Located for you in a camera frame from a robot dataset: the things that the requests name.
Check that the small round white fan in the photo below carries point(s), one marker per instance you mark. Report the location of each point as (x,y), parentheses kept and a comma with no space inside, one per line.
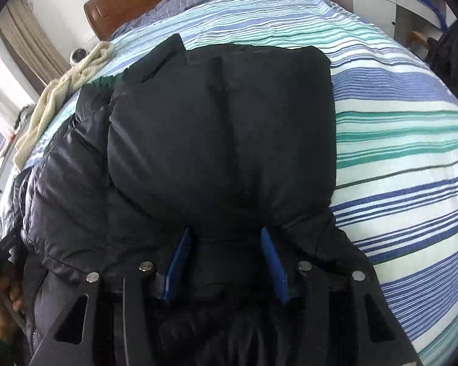
(78,56)

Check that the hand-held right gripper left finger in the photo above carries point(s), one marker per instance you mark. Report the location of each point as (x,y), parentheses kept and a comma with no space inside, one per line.
(179,263)

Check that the cream knitted sweater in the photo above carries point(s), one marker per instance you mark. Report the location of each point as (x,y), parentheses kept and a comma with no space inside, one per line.
(49,106)

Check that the wooden headboard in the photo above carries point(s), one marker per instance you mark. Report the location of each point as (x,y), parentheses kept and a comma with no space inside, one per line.
(137,3)

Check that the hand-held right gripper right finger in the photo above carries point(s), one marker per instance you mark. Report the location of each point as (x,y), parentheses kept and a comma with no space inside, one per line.
(272,263)

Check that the striped bed sheet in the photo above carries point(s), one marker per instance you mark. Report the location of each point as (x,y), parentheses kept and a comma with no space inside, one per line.
(396,141)

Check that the wooden chair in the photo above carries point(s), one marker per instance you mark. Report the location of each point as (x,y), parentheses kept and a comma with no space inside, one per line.
(419,38)

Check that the dark clothing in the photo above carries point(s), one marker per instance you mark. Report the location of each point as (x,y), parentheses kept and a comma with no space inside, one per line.
(454,57)

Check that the black puffer jacket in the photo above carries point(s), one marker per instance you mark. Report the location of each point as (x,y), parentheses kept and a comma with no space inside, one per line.
(221,141)

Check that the beige curtain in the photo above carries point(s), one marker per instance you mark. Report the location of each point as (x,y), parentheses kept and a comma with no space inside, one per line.
(30,42)

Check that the person's left hand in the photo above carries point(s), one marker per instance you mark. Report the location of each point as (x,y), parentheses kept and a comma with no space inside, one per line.
(0,312)

